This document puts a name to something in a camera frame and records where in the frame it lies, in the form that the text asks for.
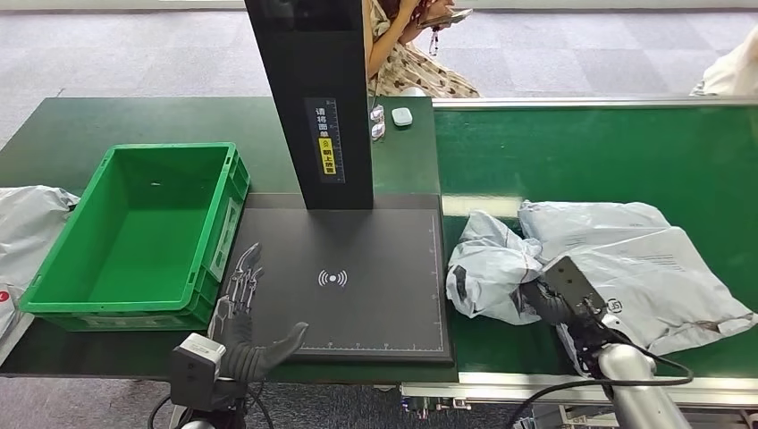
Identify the person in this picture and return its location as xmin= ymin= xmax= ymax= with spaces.
xmin=364 ymin=0 xmax=482 ymax=99

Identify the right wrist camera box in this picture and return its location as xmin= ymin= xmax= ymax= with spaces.
xmin=542 ymin=256 xmax=609 ymax=321

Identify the black inbound scanner machine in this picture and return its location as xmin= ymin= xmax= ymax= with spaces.
xmin=222 ymin=0 xmax=455 ymax=366

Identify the green plastic crate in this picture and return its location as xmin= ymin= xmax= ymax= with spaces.
xmin=21 ymin=142 xmax=251 ymax=332

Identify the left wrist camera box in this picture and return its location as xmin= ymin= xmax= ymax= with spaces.
xmin=170 ymin=332 xmax=227 ymax=413

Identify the large grey express package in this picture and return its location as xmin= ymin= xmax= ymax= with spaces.
xmin=518 ymin=199 xmax=758 ymax=377

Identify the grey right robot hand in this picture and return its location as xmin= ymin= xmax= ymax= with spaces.
xmin=520 ymin=280 xmax=573 ymax=327

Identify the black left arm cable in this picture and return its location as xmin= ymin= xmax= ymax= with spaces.
xmin=147 ymin=395 xmax=174 ymax=429
xmin=245 ymin=384 xmax=274 ymax=429

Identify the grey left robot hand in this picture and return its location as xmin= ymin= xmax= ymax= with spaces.
xmin=206 ymin=242 xmax=309 ymax=384

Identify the crumpled grey plastic package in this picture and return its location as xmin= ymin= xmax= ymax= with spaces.
xmin=0 ymin=185 xmax=81 ymax=291

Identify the grey package with red print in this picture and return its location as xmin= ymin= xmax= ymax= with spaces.
xmin=445 ymin=210 xmax=544 ymax=327

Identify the person's phone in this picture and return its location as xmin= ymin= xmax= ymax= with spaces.
xmin=416 ymin=8 xmax=474 ymax=29

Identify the black label with yellow sticker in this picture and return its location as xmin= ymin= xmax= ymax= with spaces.
xmin=304 ymin=97 xmax=347 ymax=185

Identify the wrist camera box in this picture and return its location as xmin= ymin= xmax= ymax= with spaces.
xmin=170 ymin=332 xmax=227 ymax=413
xmin=542 ymin=256 xmax=609 ymax=321

